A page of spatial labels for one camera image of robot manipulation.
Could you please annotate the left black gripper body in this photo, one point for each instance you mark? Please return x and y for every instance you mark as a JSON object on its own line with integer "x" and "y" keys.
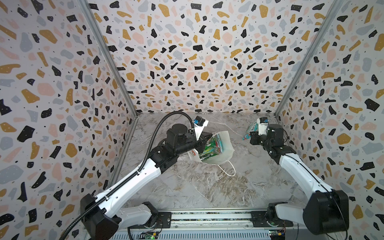
{"x": 190, "y": 144}

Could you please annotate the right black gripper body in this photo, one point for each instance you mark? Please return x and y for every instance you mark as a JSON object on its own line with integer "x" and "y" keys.
{"x": 256, "y": 138}

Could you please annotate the white floral paper bag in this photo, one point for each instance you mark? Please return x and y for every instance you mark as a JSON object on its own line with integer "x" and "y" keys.
{"x": 225, "y": 157}

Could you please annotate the teal Fox's mint candy bag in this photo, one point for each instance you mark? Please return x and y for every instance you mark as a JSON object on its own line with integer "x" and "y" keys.
{"x": 253, "y": 127}

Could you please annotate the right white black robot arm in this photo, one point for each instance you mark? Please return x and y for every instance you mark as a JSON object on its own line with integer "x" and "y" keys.
{"x": 327, "y": 209}

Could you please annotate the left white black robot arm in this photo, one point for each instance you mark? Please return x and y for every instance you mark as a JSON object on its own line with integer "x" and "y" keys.
{"x": 104, "y": 214}

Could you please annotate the green candy bag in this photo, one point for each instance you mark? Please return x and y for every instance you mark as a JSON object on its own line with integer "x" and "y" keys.
{"x": 209, "y": 151}

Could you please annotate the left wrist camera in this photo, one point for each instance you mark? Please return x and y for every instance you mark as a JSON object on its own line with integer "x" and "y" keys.
{"x": 199, "y": 125}

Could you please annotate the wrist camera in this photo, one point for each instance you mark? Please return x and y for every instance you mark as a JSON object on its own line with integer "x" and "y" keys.
{"x": 199, "y": 125}
{"x": 263, "y": 124}

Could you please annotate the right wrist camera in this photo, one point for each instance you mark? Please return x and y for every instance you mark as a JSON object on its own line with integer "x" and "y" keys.
{"x": 263, "y": 124}

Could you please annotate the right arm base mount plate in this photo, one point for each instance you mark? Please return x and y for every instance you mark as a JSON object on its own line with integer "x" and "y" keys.
{"x": 264, "y": 219}

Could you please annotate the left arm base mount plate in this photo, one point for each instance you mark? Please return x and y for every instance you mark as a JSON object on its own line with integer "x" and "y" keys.
{"x": 161, "y": 220}

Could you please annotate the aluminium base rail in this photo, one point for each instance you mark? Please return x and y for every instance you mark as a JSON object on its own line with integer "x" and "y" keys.
{"x": 222, "y": 224}

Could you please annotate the left aluminium corner post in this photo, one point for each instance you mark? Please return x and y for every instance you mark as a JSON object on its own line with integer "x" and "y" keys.
{"x": 84, "y": 6}

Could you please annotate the aluminium corner post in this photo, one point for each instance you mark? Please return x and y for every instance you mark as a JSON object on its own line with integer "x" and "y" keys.
{"x": 84, "y": 6}
{"x": 331, "y": 14}

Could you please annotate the small circuit board with wires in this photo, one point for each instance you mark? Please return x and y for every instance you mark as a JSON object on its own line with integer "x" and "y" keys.
{"x": 148, "y": 235}

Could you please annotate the right aluminium corner post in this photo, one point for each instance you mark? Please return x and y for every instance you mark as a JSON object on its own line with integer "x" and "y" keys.
{"x": 331, "y": 14}

